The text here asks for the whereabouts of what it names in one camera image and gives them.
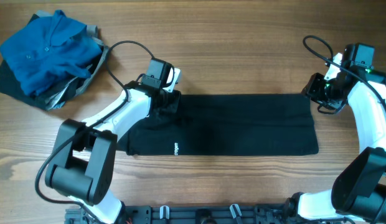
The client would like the black t-shirt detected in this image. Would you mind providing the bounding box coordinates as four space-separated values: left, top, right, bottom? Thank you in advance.
118 94 319 156

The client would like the grey folded garment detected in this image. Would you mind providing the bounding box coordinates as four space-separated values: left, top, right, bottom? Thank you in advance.
34 25 108 111

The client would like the blue polo shirt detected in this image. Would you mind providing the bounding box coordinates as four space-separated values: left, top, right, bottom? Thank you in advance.
0 10 102 96

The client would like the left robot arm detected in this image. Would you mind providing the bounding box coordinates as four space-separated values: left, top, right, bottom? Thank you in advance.
36 81 181 223

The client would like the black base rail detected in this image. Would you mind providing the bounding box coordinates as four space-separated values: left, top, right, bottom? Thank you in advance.
64 203 299 224

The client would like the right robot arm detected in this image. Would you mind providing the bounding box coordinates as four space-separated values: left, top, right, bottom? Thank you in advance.
282 68 386 223

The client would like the left black cable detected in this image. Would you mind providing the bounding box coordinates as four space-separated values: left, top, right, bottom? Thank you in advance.
34 40 175 223

